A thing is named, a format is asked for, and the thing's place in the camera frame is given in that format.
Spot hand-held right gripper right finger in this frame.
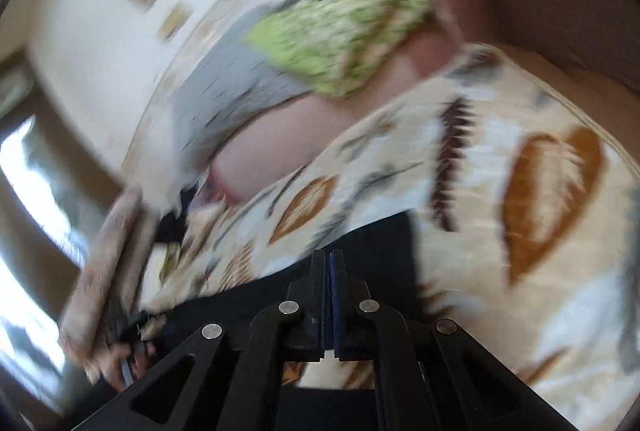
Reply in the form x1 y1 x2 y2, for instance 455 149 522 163
330 249 576 431

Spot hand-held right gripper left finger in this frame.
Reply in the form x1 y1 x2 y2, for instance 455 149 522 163
75 250 331 431

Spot black pants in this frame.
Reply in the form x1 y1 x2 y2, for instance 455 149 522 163
150 210 432 431

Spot person's left forearm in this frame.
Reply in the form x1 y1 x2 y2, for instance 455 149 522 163
57 185 158 362

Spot dark cloth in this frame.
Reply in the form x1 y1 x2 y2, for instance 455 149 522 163
152 186 211 244

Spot pink pillow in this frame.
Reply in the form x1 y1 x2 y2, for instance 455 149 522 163
207 18 468 204

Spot bright window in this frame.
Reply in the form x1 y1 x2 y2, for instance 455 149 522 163
0 114 93 392

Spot leaf print bedsheet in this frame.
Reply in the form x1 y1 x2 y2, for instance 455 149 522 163
135 42 640 412

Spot grey cloth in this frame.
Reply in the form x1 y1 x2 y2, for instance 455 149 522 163
170 4 313 167

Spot green patterned cloth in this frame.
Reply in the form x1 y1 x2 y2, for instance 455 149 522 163
245 0 438 99

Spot small framed wall picture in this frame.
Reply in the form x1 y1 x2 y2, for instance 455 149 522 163
157 4 193 41

